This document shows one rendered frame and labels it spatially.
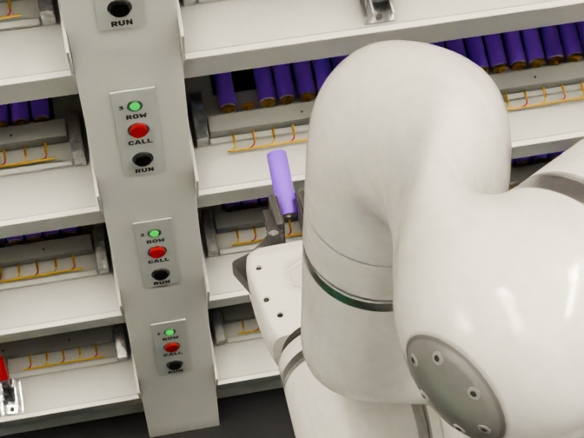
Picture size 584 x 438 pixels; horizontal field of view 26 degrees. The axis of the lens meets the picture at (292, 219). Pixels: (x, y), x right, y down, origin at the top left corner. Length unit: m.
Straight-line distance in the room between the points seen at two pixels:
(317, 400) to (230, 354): 0.68
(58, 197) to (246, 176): 0.19
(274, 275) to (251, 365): 0.59
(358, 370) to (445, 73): 0.25
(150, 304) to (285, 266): 0.41
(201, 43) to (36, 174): 0.26
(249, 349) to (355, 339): 0.88
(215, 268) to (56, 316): 0.19
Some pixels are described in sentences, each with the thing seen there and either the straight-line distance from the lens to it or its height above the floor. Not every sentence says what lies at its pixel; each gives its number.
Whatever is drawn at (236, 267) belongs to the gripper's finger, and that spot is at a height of 0.64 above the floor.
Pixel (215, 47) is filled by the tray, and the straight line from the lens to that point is 1.13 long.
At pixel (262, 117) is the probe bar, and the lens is 1.28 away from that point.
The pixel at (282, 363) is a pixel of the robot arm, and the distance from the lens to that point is 1.00.
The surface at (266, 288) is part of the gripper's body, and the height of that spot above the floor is 0.67.
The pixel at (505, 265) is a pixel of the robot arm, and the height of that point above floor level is 1.14.
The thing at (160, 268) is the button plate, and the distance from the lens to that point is 1.37.
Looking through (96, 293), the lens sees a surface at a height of 0.32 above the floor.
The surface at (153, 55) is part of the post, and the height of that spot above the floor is 0.72.
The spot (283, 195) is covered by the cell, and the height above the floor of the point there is 0.63.
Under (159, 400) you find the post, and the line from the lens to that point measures 1.63.
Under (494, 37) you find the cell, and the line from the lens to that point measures 1.35.
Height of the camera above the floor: 1.54
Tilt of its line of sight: 54 degrees down
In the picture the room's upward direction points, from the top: straight up
